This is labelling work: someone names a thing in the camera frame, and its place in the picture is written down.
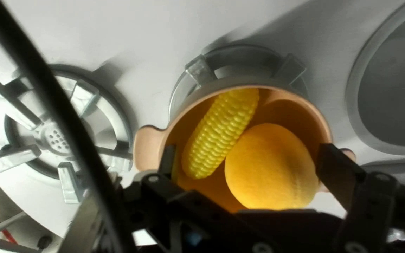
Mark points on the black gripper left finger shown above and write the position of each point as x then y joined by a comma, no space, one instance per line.
164,211

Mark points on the orange round plushie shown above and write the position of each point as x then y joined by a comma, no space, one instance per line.
270,166

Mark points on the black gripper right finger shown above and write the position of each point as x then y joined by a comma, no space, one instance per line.
365,205

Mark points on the yellow maize cob toy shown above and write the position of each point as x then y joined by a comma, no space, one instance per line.
218,133

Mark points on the peach plastic toy pot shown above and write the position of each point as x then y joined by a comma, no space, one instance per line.
288,111

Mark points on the white toy kitchen unit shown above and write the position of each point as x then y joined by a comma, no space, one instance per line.
132,36

